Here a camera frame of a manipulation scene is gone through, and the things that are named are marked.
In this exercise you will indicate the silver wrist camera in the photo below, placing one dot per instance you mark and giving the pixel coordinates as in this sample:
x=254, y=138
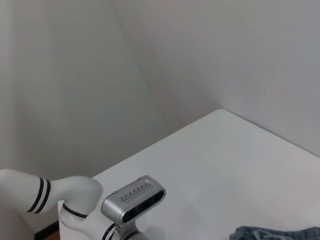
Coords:
x=135, y=200

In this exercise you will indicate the blue denim shorts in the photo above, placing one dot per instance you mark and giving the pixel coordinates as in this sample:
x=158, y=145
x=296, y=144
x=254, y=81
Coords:
x=275, y=233

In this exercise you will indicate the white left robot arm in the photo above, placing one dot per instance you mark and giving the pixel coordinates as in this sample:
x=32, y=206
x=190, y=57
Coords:
x=75, y=190

